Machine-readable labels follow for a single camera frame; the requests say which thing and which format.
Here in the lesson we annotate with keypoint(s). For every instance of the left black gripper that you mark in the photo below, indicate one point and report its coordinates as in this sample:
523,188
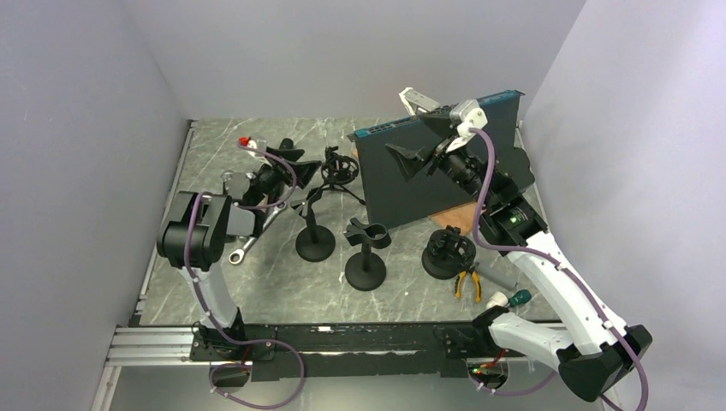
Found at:
304,170

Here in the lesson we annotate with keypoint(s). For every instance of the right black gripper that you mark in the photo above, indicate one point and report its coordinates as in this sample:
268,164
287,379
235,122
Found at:
442,124

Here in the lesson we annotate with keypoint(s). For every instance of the ring mic stand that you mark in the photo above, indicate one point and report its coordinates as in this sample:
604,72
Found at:
337,171

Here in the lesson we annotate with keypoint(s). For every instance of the grey microphone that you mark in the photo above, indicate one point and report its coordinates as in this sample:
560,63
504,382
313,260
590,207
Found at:
227,176

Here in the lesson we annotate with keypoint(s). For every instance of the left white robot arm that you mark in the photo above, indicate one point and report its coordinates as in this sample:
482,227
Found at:
199,225

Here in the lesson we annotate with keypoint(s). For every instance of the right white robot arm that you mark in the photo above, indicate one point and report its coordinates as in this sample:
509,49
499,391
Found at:
596,348

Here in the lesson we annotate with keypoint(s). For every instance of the left black mic stand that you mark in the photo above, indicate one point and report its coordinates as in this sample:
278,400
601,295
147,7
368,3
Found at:
314,243

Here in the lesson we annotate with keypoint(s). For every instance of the black mic stand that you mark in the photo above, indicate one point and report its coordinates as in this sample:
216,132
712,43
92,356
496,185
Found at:
314,243
365,270

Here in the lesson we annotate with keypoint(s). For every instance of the middle black mic stand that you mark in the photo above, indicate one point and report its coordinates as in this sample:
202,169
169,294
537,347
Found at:
365,270

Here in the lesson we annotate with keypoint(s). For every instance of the dark blue server chassis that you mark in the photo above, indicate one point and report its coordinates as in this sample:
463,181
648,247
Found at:
392,201

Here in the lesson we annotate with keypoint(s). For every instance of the brown cardboard piece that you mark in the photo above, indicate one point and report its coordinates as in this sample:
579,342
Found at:
460,217

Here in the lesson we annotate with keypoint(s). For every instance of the silver ratchet wrench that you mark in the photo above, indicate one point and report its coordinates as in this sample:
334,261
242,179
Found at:
238,256

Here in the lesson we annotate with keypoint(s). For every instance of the grey cylinder tube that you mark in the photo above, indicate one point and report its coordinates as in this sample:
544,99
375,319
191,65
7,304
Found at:
500,278

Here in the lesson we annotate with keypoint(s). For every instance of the white bracket behind chassis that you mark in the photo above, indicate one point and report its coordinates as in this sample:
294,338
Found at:
417,103

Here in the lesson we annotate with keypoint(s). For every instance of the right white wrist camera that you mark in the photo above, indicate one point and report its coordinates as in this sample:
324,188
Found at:
464,116

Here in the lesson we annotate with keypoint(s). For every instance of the shock mount mic stand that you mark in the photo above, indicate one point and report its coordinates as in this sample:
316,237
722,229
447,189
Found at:
447,253

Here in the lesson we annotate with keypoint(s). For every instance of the green handled screwdriver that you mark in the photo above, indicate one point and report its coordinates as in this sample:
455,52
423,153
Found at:
499,299

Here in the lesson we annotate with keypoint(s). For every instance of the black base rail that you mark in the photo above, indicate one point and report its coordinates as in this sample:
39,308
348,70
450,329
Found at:
350,349

